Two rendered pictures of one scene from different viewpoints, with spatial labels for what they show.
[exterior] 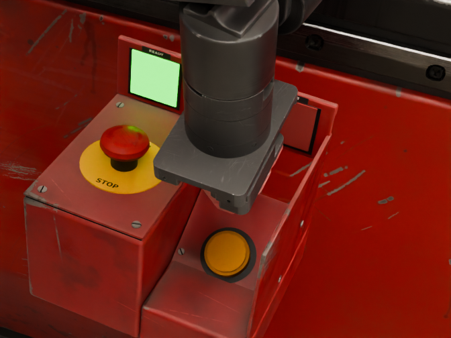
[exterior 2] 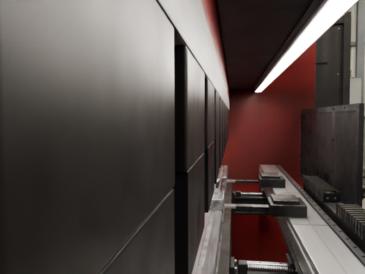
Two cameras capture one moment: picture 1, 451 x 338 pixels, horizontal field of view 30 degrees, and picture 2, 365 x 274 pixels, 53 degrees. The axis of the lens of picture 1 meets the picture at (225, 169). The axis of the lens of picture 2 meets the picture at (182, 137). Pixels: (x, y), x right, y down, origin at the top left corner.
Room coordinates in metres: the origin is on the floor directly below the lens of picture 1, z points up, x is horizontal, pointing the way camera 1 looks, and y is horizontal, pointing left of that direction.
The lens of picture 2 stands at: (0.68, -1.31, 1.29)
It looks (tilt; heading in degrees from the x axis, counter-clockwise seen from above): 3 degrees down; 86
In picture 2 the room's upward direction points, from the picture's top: straight up
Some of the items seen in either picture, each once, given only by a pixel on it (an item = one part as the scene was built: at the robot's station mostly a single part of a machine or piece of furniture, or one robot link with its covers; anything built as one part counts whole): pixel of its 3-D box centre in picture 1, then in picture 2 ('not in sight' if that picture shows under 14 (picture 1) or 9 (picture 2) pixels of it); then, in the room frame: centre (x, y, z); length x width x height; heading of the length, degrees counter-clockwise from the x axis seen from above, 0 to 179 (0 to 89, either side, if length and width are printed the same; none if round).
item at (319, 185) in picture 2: not in sight; (319, 187); (1.31, 0.07, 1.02); 0.37 x 0.06 x 0.04; 78
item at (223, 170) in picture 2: not in sight; (221, 178); (1.08, 0.89, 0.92); 0.50 x 0.06 x 0.10; 78
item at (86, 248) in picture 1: (178, 202); not in sight; (0.52, 0.03, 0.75); 0.20 x 0.16 x 0.18; 72
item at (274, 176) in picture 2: not in sight; (254, 179); (1.13, 0.32, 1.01); 0.26 x 0.12 x 0.05; 168
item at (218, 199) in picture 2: not in sight; (217, 200); (0.95, 0.30, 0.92); 0.39 x 0.06 x 0.10; 78
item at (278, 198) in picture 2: not in sight; (262, 204); (1.02, -0.15, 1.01); 0.26 x 0.12 x 0.05; 168
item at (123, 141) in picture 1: (124, 153); not in sight; (0.52, 0.08, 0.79); 0.04 x 0.04 x 0.04
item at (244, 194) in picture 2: not in sight; (288, 201); (1.43, 0.72, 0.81); 0.64 x 0.08 x 0.14; 168
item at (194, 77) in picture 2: not in sight; (150, 156); (0.67, -0.99, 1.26); 0.15 x 0.09 x 0.17; 78
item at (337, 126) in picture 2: not in sight; (322, 151); (1.51, 0.48, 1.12); 1.13 x 0.02 x 0.44; 78
